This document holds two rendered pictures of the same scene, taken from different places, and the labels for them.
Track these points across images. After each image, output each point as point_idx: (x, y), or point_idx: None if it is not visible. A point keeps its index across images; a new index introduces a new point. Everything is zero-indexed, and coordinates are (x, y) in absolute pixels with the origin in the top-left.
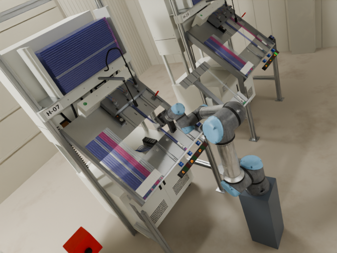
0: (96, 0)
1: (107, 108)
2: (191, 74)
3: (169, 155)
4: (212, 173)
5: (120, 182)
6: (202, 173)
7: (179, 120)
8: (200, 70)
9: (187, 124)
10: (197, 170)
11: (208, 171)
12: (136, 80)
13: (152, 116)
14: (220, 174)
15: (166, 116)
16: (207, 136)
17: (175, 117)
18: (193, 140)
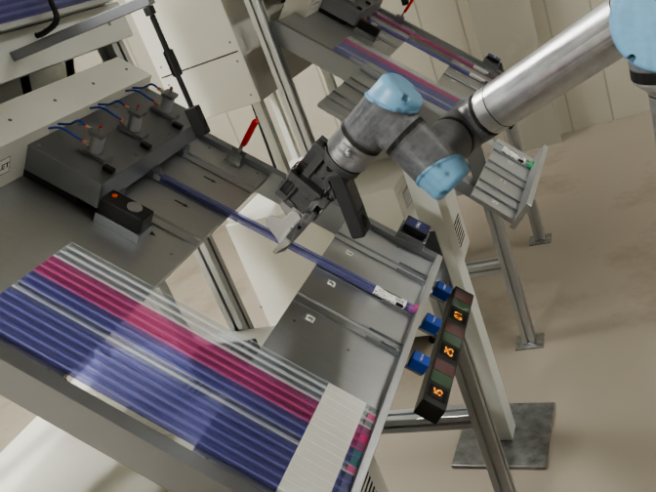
0: None
1: (61, 168)
2: (346, 86)
3: (362, 336)
4: (449, 473)
5: (193, 456)
6: (411, 487)
7: (409, 138)
8: (369, 81)
9: (444, 149)
10: (388, 483)
11: (430, 472)
12: (159, 99)
13: (214, 266)
14: (478, 469)
15: (343, 148)
16: (649, 48)
17: (392, 129)
18: (423, 281)
